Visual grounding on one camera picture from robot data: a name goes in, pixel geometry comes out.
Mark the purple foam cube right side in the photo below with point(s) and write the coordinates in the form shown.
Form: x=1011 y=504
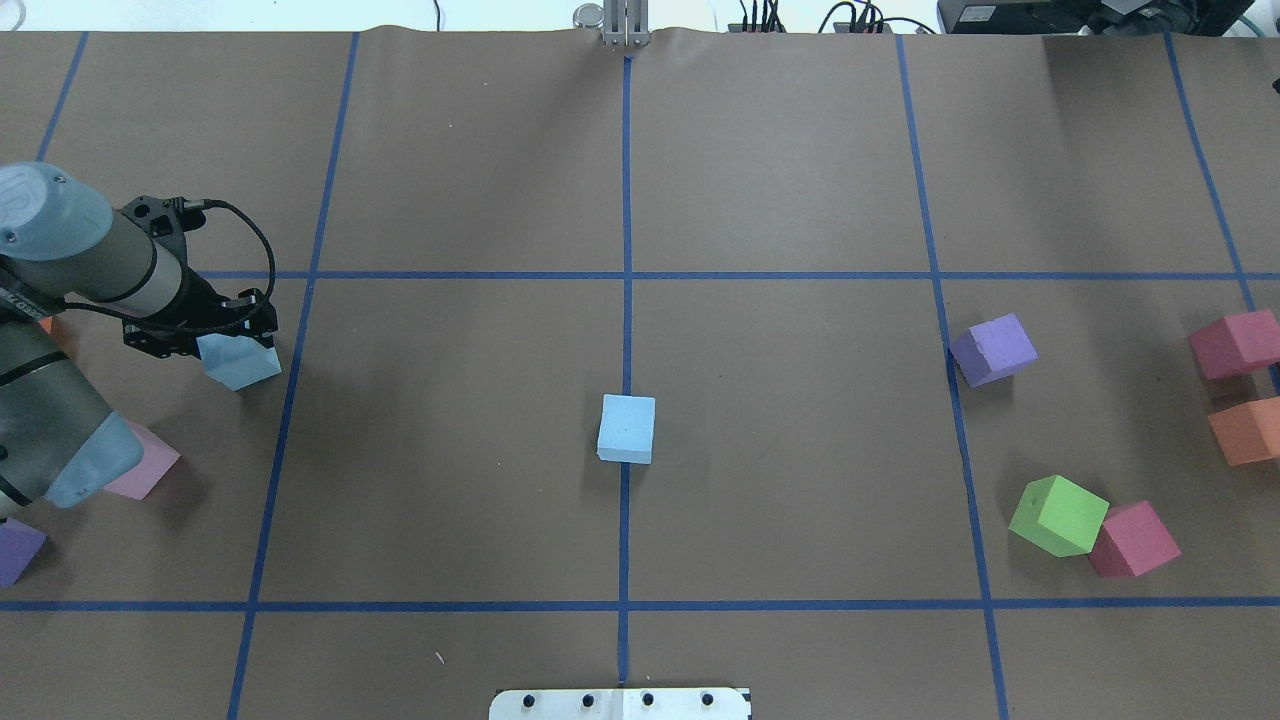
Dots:
x=991 y=351

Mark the dark pink foam cube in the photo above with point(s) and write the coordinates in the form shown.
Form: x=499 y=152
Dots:
x=1234 y=345

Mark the green foam cube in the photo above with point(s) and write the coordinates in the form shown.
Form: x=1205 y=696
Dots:
x=1059 y=516

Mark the light pink foam cube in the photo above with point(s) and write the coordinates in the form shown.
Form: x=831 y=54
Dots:
x=157 y=460

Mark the purple foam cube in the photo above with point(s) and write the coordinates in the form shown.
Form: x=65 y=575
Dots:
x=991 y=351
x=20 y=545

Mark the light blue foam cube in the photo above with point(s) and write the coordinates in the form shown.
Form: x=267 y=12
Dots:
x=237 y=362
x=626 y=430

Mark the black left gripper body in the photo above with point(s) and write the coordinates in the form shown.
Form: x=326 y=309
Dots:
x=203 y=303

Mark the purple foam cube left side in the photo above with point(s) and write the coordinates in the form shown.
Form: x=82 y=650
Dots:
x=20 y=545

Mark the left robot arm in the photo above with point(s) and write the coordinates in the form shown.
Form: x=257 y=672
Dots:
x=66 y=248

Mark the aluminium camera post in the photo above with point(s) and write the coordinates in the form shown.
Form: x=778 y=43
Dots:
x=620 y=23

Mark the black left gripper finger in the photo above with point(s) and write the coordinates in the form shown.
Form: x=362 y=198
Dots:
x=256 y=317
x=160 y=343

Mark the orange foam cube right side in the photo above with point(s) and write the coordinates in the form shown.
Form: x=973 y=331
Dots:
x=1247 y=432

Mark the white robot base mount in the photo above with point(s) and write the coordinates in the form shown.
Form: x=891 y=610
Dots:
x=623 y=703

